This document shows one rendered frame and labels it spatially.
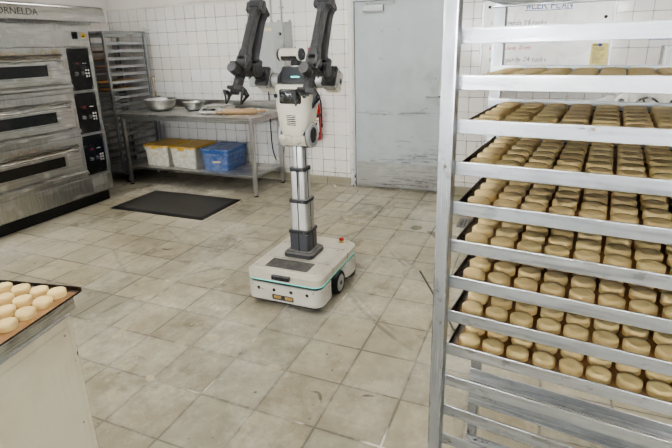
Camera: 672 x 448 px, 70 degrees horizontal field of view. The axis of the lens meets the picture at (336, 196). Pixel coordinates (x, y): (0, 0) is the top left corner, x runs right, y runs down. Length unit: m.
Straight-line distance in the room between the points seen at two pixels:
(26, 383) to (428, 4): 4.64
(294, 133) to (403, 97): 2.57
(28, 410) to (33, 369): 0.11
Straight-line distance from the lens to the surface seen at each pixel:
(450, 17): 1.02
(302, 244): 3.19
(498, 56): 1.46
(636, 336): 1.27
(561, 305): 1.14
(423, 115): 5.34
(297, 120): 2.95
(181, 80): 6.70
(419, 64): 5.30
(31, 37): 5.45
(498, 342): 1.29
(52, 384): 1.69
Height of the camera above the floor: 1.58
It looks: 17 degrees down
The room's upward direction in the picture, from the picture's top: 2 degrees counter-clockwise
